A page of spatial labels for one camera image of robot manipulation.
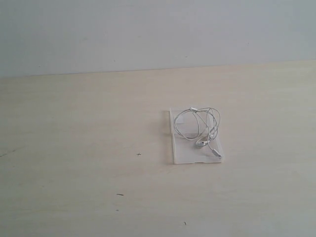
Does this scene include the white wired earphones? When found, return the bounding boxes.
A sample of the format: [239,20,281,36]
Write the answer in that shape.
[173,106,223,158]

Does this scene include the clear plastic hinged case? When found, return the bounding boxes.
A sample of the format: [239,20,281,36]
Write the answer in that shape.
[163,106,226,165]

